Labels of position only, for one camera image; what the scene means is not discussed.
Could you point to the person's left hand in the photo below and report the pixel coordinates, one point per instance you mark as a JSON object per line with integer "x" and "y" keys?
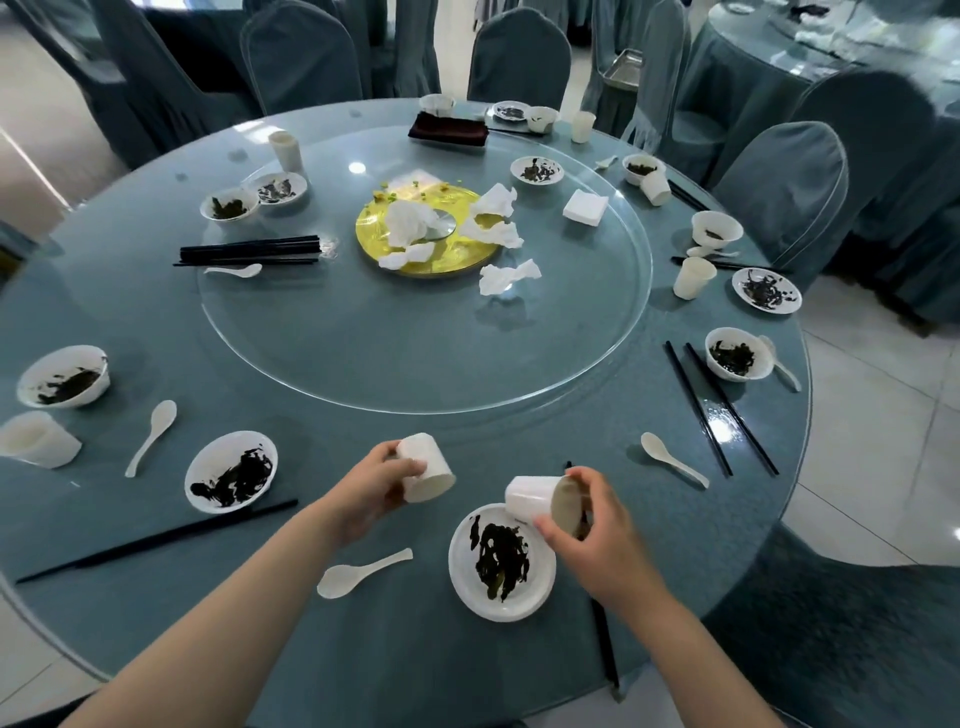
{"x": 367, "y": 495}

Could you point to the person's right hand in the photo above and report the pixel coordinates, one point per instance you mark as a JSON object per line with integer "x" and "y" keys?
{"x": 611, "y": 555}

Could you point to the bundle of black chopsticks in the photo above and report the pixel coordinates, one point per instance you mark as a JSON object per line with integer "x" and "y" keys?
{"x": 247, "y": 250}

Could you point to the blue covered chair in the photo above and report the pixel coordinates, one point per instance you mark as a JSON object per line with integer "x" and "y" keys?
{"x": 787, "y": 195}
{"x": 660, "y": 75}
{"x": 877, "y": 127}
{"x": 519, "y": 60}
{"x": 37, "y": 718}
{"x": 862, "y": 645}
{"x": 300, "y": 60}
{"x": 165, "y": 82}

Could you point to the person's left forearm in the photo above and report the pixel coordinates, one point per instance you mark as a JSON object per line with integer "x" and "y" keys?
{"x": 210, "y": 637}

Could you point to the person's right forearm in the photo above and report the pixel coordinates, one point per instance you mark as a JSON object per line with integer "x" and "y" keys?
{"x": 697, "y": 667}

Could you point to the metal tray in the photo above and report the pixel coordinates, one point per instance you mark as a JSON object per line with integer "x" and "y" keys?
{"x": 622, "y": 71}

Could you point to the round glass turntable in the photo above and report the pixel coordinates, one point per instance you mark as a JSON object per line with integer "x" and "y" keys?
{"x": 420, "y": 352}

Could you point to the crumpled white tissue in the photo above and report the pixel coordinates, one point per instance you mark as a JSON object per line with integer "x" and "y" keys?
{"x": 495, "y": 201}
{"x": 401, "y": 257}
{"x": 405, "y": 221}
{"x": 499, "y": 279}
{"x": 495, "y": 234}

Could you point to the yellow round disc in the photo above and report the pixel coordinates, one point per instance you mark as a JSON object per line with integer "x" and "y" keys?
{"x": 457, "y": 262}

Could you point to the round blue table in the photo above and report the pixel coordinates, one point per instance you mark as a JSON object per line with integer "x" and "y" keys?
{"x": 135, "y": 315}

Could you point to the folded white napkin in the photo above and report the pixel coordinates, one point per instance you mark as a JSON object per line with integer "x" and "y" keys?
{"x": 585, "y": 208}

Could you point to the dark red cloth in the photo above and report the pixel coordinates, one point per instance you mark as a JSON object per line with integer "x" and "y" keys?
{"x": 448, "y": 129}

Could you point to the blue clothed background table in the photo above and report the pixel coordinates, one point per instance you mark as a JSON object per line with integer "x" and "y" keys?
{"x": 750, "y": 67}

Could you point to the cluster of white dishes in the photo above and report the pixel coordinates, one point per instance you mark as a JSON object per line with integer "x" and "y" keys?
{"x": 814, "y": 34}

